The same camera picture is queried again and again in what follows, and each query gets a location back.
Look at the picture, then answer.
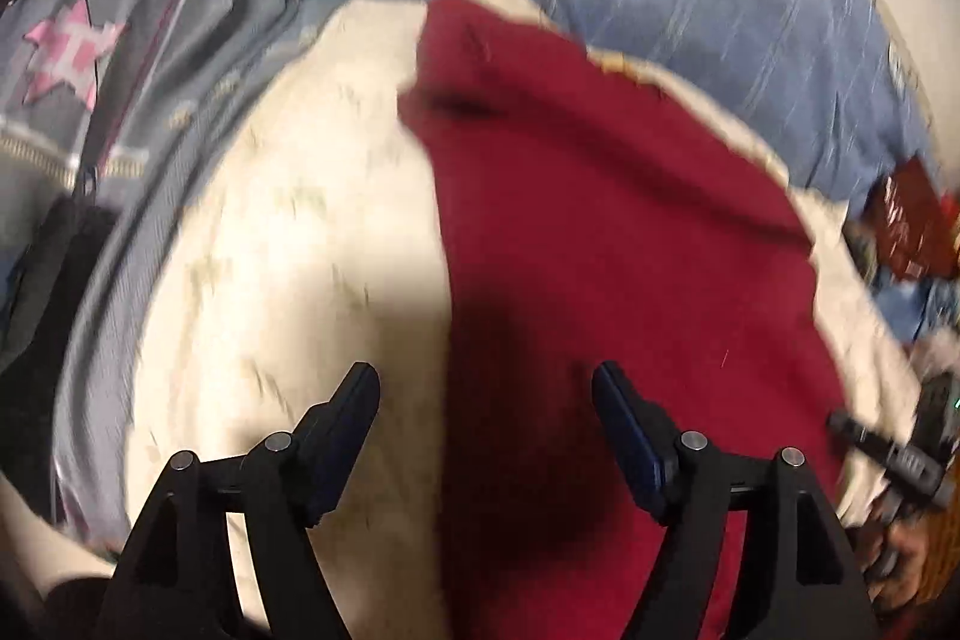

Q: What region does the red plastic bag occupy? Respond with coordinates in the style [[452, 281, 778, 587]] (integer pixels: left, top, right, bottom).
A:
[[862, 156, 958, 281]]

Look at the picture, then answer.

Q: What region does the dark red garment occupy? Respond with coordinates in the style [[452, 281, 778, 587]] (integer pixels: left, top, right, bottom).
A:
[[398, 0, 843, 638]]

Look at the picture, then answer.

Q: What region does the grey quilt with pink star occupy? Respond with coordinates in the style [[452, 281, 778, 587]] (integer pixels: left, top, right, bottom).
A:
[[2, 0, 335, 551]]

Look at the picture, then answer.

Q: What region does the right hand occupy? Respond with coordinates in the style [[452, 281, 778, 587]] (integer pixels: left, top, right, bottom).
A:
[[850, 509, 931, 612]]

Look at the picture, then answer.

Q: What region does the cream leaf-print pillow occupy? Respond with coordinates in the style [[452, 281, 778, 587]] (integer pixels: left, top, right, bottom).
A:
[[122, 0, 928, 640]]

